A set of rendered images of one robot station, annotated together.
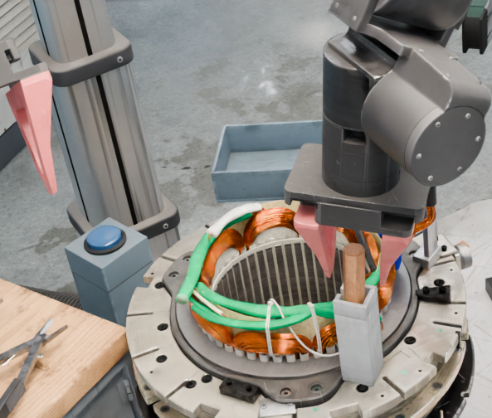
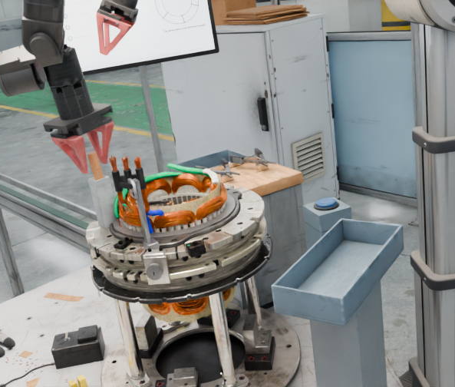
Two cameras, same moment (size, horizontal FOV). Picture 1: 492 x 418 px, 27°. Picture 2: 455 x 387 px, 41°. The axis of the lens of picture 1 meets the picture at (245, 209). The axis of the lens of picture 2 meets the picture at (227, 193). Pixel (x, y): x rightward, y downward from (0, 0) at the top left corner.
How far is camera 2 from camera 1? 1.57 m
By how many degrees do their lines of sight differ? 96
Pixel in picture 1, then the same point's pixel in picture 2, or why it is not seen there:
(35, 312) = (263, 180)
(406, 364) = (98, 233)
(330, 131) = not seen: hidden behind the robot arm
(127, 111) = (429, 185)
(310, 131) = (377, 262)
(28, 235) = not seen: outside the picture
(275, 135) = (387, 251)
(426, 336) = (105, 239)
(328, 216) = not seen: hidden behind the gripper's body
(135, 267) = (314, 224)
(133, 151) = (428, 215)
